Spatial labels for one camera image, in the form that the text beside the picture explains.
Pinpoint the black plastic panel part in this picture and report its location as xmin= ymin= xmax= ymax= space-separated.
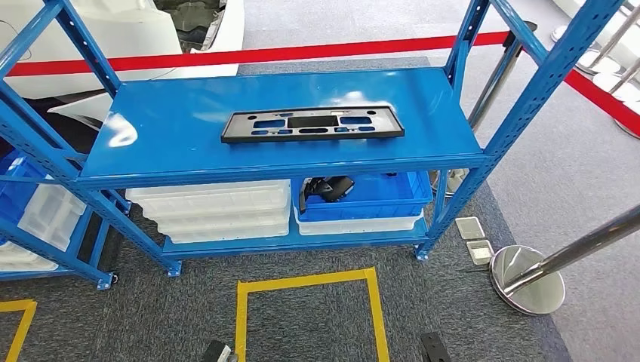
xmin=220 ymin=106 xmax=406 ymax=145

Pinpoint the black curved plastic part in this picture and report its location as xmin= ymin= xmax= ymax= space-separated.
xmin=299 ymin=176 xmax=356 ymax=215

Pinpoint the blue metal shelf rack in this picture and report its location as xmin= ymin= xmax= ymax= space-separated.
xmin=0 ymin=0 xmax=626 ymax=278
xmin=0 ymin=149 xmax=119 ymax=292

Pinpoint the blue plastic bin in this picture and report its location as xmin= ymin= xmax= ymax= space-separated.
xmin=0 ymin=152 xmax=48 ymax=225
xmin=291 ymin=171 xmax=434 ymax=223

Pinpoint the yellow floor tape square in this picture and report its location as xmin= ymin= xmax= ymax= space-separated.
xmin=0 ymin=299 xmax=38 ymax=362
xmin=235 ymin=267 xmax=391 ymax=362

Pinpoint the red barrier belt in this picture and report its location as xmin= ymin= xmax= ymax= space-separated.
xmin=7 ymin=30 xmax=511 ymax=78
xmin=565 ymin=69 xmax=640 ymax=138

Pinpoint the white car body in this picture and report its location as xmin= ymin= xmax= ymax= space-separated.
xmin=0 ymin=0 xmax=246 ymax=131

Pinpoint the chrome stanchion post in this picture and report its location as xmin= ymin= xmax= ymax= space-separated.
xmin=592 ymin=60 xmax=640 ymax=103
xmin=551 ymin=23 xmax=574 ymax=44
xmin=614 ymin=117 xmax=640 ymax=141
xmin=574 ymin=5 xmax=640 ymax=76
xmin=490 ymin=204 xmax=640 ymax=317
xmin=445 ymin=20 xmax=538 ymax=196

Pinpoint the black left camera bracket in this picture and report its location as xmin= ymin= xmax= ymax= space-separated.
xmin=201 ymin=339 xmax=238 ymax=362

